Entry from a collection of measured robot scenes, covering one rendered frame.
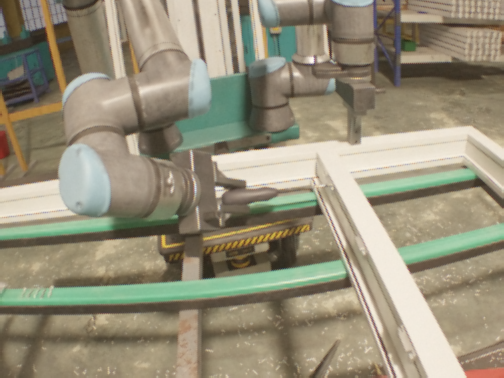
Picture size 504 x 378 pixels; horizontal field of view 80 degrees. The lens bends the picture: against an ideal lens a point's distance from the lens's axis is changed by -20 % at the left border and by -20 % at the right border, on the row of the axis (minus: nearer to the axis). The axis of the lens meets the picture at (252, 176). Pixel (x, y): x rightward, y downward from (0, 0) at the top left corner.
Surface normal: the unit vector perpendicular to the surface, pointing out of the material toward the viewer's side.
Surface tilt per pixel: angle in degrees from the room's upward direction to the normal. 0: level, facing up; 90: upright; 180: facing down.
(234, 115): 90
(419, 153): 90
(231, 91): 90
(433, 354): 0
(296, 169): 90
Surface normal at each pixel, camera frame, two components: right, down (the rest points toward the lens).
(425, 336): -0.10, -0.86
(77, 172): -0.57, -0.02
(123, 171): 0.76, -0.39
